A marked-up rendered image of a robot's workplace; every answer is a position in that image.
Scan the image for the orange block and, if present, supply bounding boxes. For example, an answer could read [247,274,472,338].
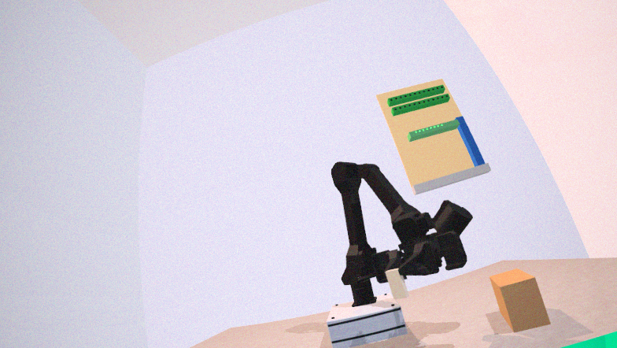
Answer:
[490,268,550,332]

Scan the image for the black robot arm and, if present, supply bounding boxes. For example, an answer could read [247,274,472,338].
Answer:
[331,161,473,307]

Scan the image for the beige domino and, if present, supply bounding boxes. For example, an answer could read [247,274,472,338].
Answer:
[385,268,409,299]

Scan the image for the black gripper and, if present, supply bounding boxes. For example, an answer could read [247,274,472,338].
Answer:
[370,231,467,284]

